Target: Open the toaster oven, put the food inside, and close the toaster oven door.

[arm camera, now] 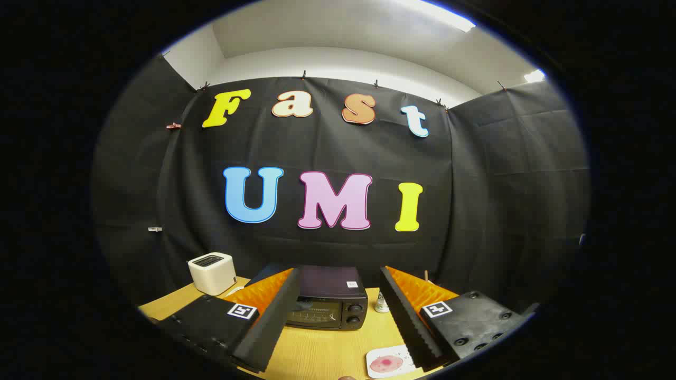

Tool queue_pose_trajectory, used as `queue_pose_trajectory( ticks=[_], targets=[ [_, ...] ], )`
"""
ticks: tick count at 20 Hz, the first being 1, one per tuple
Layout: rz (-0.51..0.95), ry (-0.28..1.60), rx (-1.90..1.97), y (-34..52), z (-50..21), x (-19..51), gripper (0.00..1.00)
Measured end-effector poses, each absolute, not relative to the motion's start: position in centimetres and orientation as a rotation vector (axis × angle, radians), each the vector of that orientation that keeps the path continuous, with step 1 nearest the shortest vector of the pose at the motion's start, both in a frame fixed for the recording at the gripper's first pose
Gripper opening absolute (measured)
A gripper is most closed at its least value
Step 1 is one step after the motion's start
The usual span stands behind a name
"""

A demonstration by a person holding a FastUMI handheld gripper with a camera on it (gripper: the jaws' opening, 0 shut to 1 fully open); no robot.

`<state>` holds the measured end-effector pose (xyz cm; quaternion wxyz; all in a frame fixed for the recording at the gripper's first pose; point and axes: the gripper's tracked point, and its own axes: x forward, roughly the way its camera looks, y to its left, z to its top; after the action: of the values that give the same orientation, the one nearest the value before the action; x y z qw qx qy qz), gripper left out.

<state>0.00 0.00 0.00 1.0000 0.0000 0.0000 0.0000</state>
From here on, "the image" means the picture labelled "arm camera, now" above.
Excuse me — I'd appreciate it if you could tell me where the white box appliance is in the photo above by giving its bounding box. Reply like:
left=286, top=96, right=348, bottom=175
left=187, top=252, right=237, bottom=296

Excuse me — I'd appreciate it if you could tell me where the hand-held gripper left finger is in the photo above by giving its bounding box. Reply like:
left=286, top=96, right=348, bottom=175
left=156, top=267, right=302, bottom=374

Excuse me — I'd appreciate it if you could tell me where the pink round food slice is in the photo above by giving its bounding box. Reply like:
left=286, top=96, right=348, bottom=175
left=370, top=356, right=401, bottom=373

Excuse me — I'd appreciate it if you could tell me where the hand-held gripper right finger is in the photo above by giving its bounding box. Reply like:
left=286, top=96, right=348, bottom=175
left=379, top=265, right=540, bottom=370

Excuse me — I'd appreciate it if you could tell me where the black toaster oven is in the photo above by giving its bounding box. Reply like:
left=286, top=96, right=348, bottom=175
left=285, top=265, right=369, bottom=331

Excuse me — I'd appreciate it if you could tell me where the white square plate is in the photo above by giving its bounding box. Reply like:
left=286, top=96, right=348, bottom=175
left=365, top=345, right=423, bottom=379

